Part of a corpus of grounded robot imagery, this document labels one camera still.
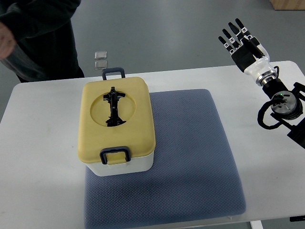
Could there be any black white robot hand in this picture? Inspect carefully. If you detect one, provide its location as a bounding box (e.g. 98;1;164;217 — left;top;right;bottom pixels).
218;18;279;86

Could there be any yellow box lid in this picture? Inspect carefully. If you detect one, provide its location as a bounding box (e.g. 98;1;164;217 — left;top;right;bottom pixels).
78;67;156;165

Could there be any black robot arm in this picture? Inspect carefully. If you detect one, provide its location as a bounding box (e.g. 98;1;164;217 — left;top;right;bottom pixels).
257;78;305;147

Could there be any cardboard box corner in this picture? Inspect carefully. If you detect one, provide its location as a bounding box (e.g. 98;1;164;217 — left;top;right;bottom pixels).
269;0;305;10

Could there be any white storage box base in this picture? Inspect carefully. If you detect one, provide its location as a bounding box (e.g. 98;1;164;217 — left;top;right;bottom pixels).
85;151;154;177

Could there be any person's bare hand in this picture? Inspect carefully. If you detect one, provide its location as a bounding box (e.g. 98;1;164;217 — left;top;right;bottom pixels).
0;22;17;60

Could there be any blue grey cushion mat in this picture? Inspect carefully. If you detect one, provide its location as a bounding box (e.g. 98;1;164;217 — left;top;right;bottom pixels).
84;89;246;229

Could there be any lower metal floor plate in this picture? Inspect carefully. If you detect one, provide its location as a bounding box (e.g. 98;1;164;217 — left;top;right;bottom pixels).
94;60;107;70

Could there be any metal floor plate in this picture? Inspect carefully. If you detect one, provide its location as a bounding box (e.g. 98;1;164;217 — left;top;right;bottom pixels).
94;51;107;60
94;60;107;70

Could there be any upper metal floor plate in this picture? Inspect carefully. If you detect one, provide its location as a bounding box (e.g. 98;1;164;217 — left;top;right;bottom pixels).
94;51;107;60

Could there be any black object at table edge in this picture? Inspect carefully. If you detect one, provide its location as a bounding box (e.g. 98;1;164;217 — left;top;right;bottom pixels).
289;215;305;222

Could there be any person in dark clothes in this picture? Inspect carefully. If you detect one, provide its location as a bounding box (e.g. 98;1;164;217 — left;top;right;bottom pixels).
0;0;84;83

